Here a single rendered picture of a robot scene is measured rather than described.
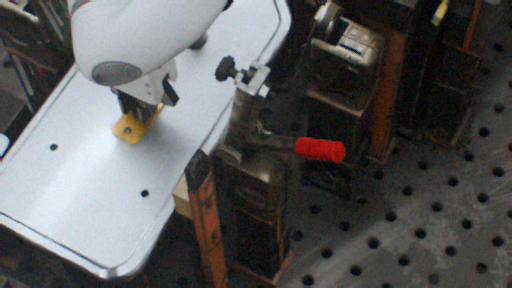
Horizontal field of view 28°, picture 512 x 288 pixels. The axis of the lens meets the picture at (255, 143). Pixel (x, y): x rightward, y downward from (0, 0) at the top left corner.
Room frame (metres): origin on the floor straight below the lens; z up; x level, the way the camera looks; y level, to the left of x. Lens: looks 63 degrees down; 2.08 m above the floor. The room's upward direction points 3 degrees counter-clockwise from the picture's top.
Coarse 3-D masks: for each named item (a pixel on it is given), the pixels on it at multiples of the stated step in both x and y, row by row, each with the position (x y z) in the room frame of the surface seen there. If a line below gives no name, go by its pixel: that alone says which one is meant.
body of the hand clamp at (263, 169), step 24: (240, 168) 0.50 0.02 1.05; (264, 168) 0.50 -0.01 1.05; (288, 168) 0.51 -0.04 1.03; (240, 192) 0.51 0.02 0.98; (264, 192) 0.48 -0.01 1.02; (288, 192) 0.51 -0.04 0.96; (240, 216) 0.51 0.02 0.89; (264, 216) 0.49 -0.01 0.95; (240, 240) 0.51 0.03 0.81; (264, 240) 0.49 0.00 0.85; (288, 240) 0.52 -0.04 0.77; (240, 264) 0.51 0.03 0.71; (264, 264) 0.49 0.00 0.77; (288, 264) 0.51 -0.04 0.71
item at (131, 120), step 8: (136, 104) 0.61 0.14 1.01; (160, 104) 0.62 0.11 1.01; (136, 112) 0.60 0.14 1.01; (120, 120) 0.60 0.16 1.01; (128, 120) 0.60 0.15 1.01; (136, 120) 0.60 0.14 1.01; (152, 120) 0.60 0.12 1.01; (112, 128) 0.59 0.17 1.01; (120, 128) 0.59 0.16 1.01; (136, 128) 0.59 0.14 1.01; (144, 128) 0.58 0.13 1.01; (120, 136) 0.58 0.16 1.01; (128, 136) 0.57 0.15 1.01; (136, 136) 0.57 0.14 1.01
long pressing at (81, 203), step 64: (256, 0) 0.77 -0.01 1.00; (192, 64) 0.68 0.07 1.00; (64, 128) 0.59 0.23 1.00; (128, 128) 0.59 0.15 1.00; (192, 128) 0.58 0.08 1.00; (0, 192) 0.51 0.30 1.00; (64, 192) 0.51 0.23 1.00; (128, 192) 0.50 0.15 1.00; (64, 256) 0.43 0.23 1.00; (128, 256) 0.42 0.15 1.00
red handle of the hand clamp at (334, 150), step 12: (252, 132) 0.53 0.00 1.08; (252, 144) 0.52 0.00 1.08; (264, 144) 0.51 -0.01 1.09; (276, 144) 0.50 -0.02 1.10; (288, 144) 0.50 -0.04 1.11; (300, 144) 0.49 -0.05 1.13; (312, 144) 0.48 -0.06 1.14; (324, 144) 0.48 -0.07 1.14; (336, 144) 0.48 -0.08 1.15; (300, 156) 0.48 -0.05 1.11; (312, 156) 0.47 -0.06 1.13; (324, 156) 0.47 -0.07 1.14; (336, 156) 0.46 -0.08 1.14
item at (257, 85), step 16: (224, 64) 0.54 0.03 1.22; (256, 64) 0.54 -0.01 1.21; (224, 80) 0.53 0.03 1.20; (240, 80) 0.52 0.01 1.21; (256, 80) 0.52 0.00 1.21; (240, 96) 0.51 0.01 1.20; (256, 96) 0.51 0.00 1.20; (272, 96) 0.51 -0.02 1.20; (240, 112) 0.51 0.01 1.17; (256, 112) 0.52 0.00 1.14; (240, 128) 0.51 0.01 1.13; (240, 144) 0.51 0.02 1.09
